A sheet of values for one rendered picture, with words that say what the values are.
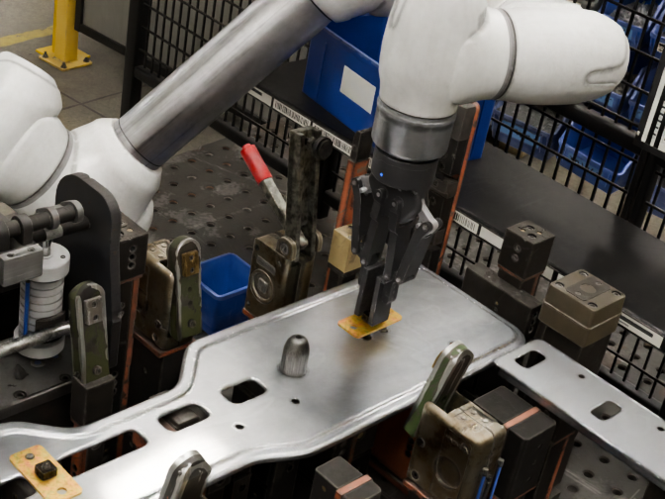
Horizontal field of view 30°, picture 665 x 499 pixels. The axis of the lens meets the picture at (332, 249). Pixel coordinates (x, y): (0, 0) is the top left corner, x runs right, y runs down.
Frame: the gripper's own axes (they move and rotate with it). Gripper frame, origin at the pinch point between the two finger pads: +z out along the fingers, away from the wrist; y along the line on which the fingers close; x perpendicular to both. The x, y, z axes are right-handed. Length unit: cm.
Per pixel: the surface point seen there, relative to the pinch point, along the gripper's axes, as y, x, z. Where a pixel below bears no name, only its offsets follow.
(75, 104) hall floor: 241, -124, 107
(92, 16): 260, -142, 85
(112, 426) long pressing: 2.6, 36.6, 6.4
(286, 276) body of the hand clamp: 13.1, 2.3, 4.4
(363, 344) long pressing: -0.9, 1.4, 6.6
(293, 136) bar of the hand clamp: 16.6, 1.7, -14.3
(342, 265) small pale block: 11.3, -6.2, 4.3
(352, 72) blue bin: 42, -36, -5
